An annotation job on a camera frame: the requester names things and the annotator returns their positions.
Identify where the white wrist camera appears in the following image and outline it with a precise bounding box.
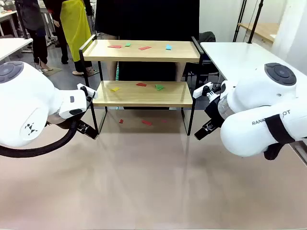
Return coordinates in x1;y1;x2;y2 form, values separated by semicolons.
76;83;99;100
193;81;220;102

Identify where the person in dark clothes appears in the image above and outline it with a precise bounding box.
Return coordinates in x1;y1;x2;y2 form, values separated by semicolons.
14;0;55;72

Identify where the black office chair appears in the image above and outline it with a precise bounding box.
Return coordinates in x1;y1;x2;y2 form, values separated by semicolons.
183;32;220;84

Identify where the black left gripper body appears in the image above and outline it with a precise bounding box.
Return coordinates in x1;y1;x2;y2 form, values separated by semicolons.
71;115;85;130

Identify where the person in yellow apron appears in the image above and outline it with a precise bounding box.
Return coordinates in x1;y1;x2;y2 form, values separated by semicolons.
47;0;96;78

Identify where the grey floor mat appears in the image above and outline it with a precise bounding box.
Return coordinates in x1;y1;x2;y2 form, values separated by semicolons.
39;67;63;78

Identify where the black tripod stand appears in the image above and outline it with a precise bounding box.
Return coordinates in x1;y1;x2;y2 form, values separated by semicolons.
233;0;248;43

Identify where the two-tier wooden shelf black frame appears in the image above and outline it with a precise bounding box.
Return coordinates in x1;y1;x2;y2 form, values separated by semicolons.
79;34;204;136

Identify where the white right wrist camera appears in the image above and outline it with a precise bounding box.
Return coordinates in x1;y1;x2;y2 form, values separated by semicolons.
193;81;220;102

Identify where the small white table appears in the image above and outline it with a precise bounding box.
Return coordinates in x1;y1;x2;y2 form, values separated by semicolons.
0;37;34;62

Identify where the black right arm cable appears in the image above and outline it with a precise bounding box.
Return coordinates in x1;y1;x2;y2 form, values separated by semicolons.
263;142;285;161

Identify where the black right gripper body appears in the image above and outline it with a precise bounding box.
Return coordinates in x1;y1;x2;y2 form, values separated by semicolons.
204;95;225;126

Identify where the white background desk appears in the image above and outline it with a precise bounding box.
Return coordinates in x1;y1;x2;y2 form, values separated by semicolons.
0;10;19;37

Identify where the black upright pole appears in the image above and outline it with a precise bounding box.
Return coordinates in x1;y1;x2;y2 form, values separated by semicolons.
247;0;264;45

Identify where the person in black dress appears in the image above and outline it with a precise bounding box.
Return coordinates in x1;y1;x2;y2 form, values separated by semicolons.
94;0;200;82

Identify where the large white table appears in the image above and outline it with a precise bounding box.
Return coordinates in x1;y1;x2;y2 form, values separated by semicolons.
200;42;307;83

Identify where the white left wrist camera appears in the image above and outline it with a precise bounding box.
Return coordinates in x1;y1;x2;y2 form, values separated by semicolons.
76;83;99;100

